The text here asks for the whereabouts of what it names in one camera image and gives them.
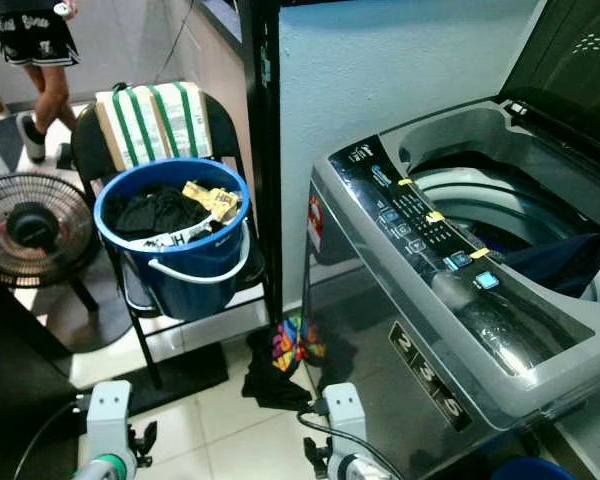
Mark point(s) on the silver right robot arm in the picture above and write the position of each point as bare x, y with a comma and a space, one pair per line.
360, 470

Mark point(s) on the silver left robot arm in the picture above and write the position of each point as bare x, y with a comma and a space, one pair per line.
102, 470

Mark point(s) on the grey top-load washing machine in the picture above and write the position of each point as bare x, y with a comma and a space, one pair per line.
370, 320

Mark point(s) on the black garment with colourful print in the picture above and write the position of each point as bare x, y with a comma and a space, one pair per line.
270, 385

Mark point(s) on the blue plastic bucket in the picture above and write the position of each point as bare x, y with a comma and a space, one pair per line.
190, 295

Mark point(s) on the white lettered fabric band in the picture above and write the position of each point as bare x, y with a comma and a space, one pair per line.
170, 240

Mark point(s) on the blue round container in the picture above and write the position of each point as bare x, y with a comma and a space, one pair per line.
530, 470

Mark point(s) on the black floor fan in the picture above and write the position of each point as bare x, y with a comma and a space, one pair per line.
30, 225

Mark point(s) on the black metal chair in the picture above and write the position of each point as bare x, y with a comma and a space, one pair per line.
85, 150

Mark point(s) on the navy garment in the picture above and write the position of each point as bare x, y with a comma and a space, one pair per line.
555, 265

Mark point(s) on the beige cabinet with dark counter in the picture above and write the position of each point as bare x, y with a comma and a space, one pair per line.
215, 60

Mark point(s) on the person in black shorts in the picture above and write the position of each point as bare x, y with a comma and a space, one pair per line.
40, 40

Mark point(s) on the dark glass washer lid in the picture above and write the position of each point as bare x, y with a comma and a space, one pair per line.
570, 60

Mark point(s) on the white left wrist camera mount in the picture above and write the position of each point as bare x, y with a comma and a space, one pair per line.
110, 415

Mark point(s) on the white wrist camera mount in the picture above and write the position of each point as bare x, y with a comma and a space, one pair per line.
345, 420
110, 415

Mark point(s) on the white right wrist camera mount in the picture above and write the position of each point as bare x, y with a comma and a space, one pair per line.
345, 420

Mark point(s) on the black vertical post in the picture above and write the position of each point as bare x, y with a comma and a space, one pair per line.
258, 150

